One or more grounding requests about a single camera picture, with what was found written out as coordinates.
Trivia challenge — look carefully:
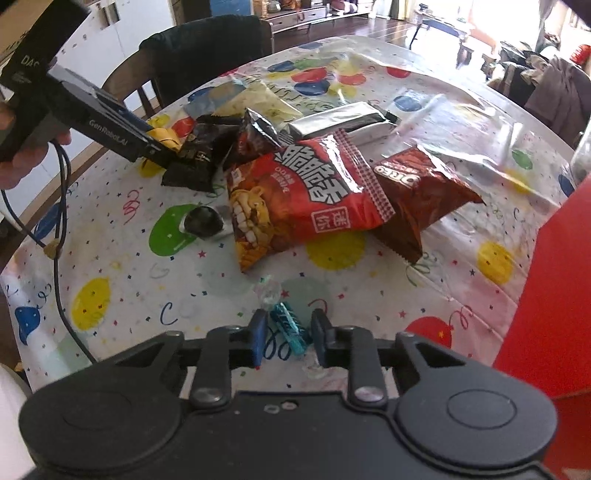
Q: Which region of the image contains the large red snack bag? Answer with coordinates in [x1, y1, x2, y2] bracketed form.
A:
[225, 128, 399, 274]

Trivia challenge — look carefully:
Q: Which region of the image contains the black snack packet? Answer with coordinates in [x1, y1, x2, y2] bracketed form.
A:
[161, 115, 243, 193]

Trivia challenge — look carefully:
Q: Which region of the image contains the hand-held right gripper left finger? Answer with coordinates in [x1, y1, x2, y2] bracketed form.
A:
[115, 309, 269, 411]

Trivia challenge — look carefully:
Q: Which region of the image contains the red cardboard box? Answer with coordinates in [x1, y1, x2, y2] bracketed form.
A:
[493, 174, 591, 480]

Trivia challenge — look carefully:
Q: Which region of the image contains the pale yellow snack packet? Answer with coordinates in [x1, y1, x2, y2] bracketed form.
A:
[185, 76, 304, 123]

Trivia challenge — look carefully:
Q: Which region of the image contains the person's left hand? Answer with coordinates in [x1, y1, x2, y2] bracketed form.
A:
[0, 130, 73, 191]

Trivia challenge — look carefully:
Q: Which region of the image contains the small dark side table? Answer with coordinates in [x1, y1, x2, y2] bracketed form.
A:
[412, 6, 477, 69]

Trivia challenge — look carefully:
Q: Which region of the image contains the dark brown foil packet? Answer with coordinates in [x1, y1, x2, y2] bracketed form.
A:
[233, 107, 293, 163]

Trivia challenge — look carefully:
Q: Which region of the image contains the brown cookie bag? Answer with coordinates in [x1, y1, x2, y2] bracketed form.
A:
[370, 144, 485, 265]

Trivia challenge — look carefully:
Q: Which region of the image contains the black jacket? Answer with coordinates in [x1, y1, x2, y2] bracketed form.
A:
[139, 15, 274, 108]

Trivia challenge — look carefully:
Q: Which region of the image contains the teal candy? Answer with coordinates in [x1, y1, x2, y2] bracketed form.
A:
[253, 275, 311, 357]

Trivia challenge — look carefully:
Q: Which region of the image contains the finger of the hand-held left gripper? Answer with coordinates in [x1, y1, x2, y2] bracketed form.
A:
[115, 105, 160, 140]
[131, 136, 186, 173]

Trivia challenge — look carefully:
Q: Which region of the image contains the round foil-wrapped chocolate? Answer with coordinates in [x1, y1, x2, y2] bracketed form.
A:
[181, 205, 228, 241]

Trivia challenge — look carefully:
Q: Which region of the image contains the dark blue cable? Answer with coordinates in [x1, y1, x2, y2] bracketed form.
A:
[0, 138, 99, 366]

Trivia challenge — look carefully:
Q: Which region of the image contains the dark wooden chair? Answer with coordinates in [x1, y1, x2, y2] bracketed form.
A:
[100, 44, 169, 121]

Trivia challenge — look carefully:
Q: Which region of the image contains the silver foil packet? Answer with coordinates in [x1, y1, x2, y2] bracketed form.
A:
[285, 100, 400, 147]

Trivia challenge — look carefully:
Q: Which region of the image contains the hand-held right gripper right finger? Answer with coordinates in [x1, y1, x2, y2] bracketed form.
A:
[310, 308, 468, 411]

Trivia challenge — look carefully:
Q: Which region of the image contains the grey low cabinet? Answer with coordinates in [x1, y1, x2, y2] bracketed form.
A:
[267, 0, 372, 34]

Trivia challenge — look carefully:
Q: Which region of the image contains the balloon print tablecloth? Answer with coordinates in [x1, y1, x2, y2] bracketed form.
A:
[0, 34, 579, 403]

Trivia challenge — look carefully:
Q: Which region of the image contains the clothes-draped chair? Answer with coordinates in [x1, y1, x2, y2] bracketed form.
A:
[488, 41, 591, 145]

